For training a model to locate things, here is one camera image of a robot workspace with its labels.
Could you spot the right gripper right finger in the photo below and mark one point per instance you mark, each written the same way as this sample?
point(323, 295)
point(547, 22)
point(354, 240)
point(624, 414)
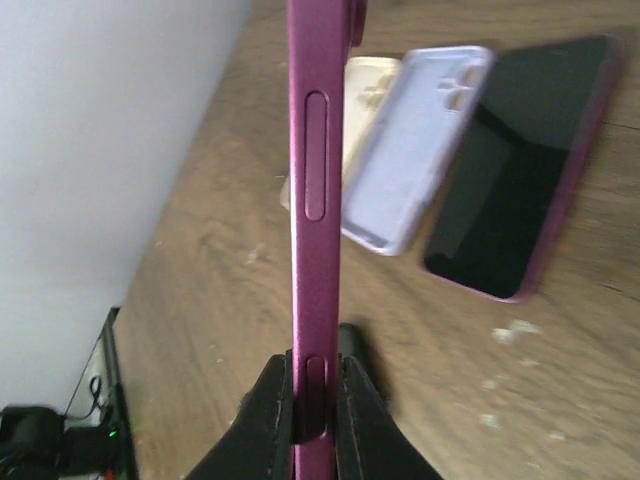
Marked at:
point(369, 444)

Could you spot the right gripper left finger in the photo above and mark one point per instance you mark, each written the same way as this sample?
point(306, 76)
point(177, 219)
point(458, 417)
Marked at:
point(258, 444)

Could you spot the lilac phone case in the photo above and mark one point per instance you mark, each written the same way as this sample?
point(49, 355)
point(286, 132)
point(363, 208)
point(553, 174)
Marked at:
point(405, 155)

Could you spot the black phone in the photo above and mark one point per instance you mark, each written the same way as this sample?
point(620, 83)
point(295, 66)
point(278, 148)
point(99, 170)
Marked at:
point(518, 164)

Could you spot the black front frame rail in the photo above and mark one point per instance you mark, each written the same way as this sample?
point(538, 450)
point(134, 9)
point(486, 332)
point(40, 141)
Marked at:
point(103, 362)

